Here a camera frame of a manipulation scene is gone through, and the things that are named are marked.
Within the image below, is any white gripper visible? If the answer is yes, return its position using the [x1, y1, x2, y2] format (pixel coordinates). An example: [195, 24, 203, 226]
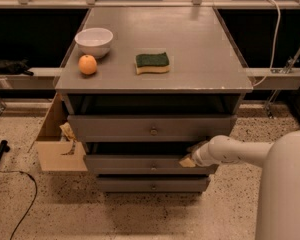
[179, 140, 214, 168]

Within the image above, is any grey drawer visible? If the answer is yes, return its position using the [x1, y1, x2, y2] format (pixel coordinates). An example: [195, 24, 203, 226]
[68, 115, 237, 143]
[97, 175, 210, 193]
[84, 142, 218, 175]

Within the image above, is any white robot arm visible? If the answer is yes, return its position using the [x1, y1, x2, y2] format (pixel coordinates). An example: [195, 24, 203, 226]
[179, 130, 300, 240]

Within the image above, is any grey drawer cabinet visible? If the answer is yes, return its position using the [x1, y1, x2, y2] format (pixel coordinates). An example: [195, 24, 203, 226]
[56, 7, 252, 192]

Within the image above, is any grey bottom drawer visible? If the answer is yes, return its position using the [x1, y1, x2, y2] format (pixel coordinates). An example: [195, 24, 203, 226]
[97, 175, 210, 193]

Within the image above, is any grey top drawer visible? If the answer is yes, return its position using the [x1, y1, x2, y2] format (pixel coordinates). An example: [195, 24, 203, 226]
[68, 115, 237, 143]

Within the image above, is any open cardboard box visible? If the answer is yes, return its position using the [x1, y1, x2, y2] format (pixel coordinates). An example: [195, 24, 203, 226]
[34, 94, 87, 172]

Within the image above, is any green yellow sponge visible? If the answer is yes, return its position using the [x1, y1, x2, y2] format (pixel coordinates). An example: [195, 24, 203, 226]
[135, 52, 170, 75]

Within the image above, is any orange fruit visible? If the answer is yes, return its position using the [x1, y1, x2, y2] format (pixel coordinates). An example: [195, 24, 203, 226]
[78, 55, 97, 75]

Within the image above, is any white ceramic bowl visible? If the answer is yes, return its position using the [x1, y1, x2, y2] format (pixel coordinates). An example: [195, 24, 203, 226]
[74, 28, 113, 58]

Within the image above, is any metal rail frame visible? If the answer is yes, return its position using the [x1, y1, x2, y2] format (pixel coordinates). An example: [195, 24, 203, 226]
[0, 0, 300, 116]

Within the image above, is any white hanging cable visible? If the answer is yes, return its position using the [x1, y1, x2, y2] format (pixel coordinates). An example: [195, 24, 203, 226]
[251, 0, 282, 88]

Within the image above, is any black floor cable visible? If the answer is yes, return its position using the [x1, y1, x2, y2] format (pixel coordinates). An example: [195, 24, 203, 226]
[0, 169, 38, 240]

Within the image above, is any black object on rail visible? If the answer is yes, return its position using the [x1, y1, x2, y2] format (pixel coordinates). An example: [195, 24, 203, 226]
[0, 60, 34, 76]

